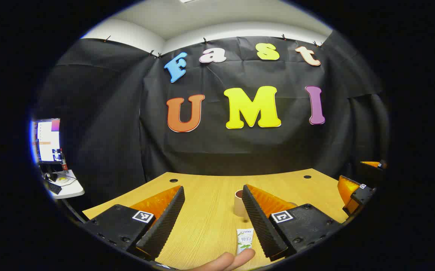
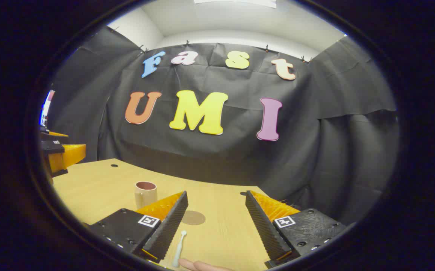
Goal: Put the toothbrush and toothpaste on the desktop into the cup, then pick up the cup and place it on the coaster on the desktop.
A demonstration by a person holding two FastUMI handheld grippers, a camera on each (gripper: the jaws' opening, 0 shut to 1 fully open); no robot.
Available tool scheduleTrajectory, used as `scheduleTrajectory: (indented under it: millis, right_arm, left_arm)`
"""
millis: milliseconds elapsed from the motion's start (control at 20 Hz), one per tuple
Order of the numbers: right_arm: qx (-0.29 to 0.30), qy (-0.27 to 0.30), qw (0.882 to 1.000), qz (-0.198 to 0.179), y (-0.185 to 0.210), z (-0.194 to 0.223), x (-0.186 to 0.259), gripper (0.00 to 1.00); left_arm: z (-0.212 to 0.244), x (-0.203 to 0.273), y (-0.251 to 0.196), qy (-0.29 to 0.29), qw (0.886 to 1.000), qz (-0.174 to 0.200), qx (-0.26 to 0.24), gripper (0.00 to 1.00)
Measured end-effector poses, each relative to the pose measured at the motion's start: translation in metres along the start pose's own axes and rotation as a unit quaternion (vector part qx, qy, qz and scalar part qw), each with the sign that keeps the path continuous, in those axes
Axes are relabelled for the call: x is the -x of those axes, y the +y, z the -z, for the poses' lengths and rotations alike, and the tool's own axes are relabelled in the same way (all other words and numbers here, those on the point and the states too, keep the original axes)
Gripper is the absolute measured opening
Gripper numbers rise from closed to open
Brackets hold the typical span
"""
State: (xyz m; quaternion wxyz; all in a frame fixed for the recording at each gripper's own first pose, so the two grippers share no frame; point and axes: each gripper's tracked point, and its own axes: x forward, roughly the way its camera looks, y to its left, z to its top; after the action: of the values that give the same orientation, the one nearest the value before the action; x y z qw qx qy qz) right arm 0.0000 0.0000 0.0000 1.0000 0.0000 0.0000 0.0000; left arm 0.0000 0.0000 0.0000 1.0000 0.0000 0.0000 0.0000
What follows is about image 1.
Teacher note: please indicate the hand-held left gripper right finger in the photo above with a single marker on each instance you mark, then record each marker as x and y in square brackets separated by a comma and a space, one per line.
[260, 226]

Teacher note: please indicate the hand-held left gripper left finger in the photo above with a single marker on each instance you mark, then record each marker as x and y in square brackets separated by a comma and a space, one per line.
[164, 222]

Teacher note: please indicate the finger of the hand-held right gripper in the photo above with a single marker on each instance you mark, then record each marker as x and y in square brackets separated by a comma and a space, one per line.
[364, 194]
[371, 169]

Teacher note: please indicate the white green toothpaste tube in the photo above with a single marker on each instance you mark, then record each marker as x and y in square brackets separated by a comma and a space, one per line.
[245, 241]

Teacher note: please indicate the beige cup with red inside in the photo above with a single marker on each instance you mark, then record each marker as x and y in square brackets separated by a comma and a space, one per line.
[238, 205]

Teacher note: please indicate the wooden desktop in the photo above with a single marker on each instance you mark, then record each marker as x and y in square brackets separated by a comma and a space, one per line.
[209, 210]

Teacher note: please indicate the white side table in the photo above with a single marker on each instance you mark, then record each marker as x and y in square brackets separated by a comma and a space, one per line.
[70, 190]

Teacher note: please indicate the black keyboard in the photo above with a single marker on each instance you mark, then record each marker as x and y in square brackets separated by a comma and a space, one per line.
[53, 187]

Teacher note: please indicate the small red bottle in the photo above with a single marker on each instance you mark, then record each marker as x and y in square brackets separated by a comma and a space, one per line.
[64, 162]

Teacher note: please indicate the black backdrop cloth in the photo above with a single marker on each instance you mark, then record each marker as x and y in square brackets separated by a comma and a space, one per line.
[108, 113]

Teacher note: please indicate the computer monitor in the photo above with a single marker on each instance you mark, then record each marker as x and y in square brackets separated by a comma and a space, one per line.
[48, 141]

